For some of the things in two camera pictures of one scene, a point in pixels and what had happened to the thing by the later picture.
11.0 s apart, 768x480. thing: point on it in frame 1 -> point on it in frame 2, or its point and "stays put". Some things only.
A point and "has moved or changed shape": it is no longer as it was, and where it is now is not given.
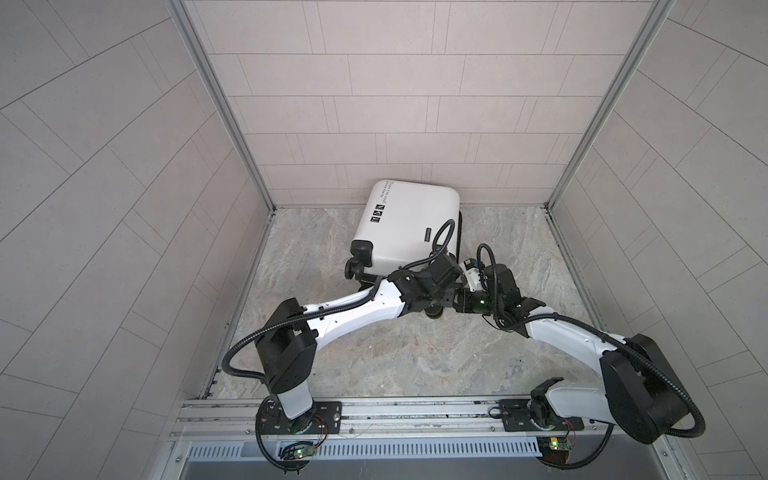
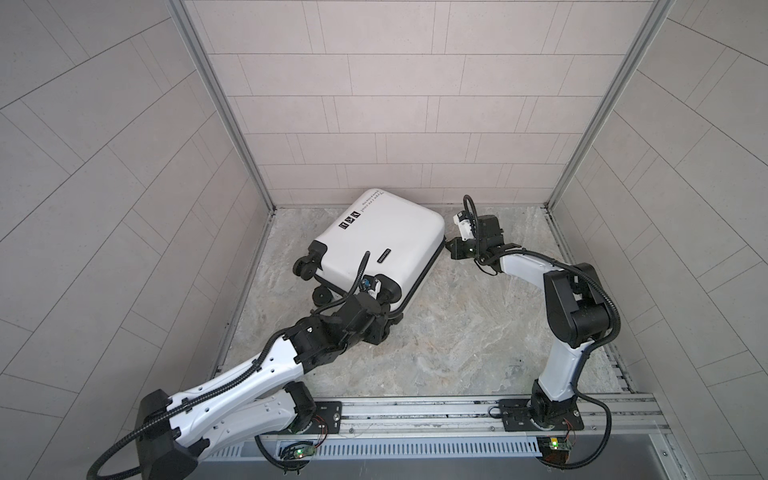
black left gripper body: [443, 296] -> [372, 329]
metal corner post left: [183, 13] stays put
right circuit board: [555, 449] stays put
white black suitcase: [399, 224] has moved or changed shape
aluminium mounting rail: [375, 421] stays put
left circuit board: [304, 452] stays put
